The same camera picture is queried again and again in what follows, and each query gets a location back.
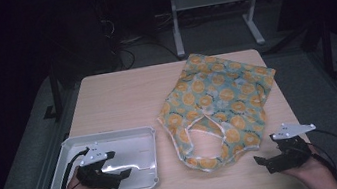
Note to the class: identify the orange fruit print cloth bag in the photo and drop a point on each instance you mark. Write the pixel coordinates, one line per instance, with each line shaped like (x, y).
(220, 96)

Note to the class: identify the white plastic tray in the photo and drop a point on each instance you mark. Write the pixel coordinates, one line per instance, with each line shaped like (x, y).
(137, 146)

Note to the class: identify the black metal stand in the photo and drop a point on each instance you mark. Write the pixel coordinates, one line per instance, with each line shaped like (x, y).
(55, 91)
(328, 50)

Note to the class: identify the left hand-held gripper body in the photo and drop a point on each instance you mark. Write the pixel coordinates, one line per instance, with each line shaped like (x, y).
(93, 154)

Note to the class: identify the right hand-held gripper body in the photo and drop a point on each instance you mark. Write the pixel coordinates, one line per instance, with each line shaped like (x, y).
(295, 154)

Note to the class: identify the person's right hand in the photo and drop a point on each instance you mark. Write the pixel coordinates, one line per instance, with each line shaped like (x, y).
(316, 175)

